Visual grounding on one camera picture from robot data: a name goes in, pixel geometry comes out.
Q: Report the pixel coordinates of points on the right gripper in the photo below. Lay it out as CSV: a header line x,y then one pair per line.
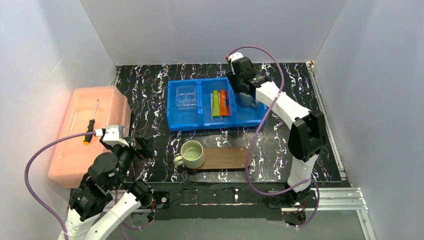
x,y
238,85

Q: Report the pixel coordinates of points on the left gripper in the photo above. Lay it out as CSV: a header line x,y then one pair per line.
x,y
139,147

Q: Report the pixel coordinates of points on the grey ceramic mug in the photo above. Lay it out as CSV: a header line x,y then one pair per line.
x,y
246,100

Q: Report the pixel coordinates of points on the blue three-compartment plastic bin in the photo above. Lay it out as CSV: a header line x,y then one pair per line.
x,y
200,118

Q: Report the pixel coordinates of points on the light green ceramic mug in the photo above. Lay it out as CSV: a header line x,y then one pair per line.
x,y
192,155

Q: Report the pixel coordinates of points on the oval wooden tray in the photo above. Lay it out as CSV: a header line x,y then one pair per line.
x,y
226,158

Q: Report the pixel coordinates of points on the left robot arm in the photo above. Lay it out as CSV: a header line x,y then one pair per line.
x,y
108,173

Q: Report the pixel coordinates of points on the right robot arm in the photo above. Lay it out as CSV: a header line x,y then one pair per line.
x,y
308,134

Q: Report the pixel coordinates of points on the orange toothpaste tube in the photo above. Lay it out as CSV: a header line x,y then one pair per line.
x,y
224,106

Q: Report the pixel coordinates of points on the green toothpaste tube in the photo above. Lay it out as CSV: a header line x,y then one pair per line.
x,y
215,104

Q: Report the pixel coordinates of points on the clear plastic holder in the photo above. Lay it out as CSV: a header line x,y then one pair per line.
x,y
186,97

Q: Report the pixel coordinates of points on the yellow black screwdriver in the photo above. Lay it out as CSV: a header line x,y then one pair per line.
x,y
90,128

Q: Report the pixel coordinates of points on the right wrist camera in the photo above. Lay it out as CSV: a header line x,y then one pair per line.
x,y
232,58

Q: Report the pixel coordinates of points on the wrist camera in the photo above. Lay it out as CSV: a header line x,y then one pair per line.
x,y
113,135
232,58

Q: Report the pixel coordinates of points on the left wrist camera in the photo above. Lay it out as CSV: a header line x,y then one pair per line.
x,y
113,135

